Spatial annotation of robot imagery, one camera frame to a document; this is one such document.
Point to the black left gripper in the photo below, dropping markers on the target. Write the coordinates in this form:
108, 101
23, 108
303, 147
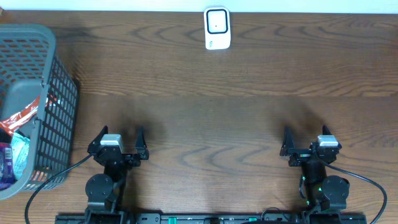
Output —
123, 156

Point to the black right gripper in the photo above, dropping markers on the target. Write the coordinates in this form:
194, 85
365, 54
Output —
306, 152

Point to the mint green snack packet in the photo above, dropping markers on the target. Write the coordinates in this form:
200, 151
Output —
20, 151

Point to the red orange snack bar wrapper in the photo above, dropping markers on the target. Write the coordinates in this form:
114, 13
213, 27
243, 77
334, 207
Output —
17, 120

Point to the purple Carefree packet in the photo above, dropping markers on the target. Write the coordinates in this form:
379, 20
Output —
7, 172

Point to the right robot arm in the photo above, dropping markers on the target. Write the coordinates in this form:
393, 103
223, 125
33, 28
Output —
325, 194

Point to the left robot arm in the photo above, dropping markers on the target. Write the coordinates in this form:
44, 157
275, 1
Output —
105, 191

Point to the white barcode scanner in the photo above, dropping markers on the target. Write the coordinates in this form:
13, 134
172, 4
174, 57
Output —
217, 28

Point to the grey plastic mesh basket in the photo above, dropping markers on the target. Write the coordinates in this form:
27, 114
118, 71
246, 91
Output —
31, 70

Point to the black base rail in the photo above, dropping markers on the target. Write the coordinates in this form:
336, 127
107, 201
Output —
155, 218

